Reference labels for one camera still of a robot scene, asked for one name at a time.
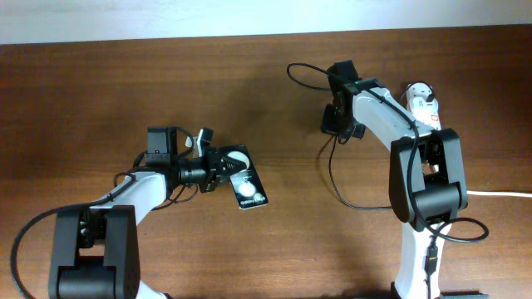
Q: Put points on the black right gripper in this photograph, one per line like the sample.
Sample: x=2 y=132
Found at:
x=355 y=129

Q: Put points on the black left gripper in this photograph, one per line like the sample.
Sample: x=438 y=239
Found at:
x=214 y=172

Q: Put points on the black Samsung smartphone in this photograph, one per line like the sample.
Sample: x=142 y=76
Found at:
x=246 y=183

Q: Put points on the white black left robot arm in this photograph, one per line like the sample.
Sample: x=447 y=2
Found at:
x=95 y=250

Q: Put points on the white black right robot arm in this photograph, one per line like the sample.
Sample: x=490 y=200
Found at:
x=427 y=184

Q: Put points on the white USB charger plug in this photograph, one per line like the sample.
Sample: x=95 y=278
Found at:
x=421 y=108

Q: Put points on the white power strip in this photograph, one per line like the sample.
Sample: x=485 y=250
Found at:
x=420 y=88

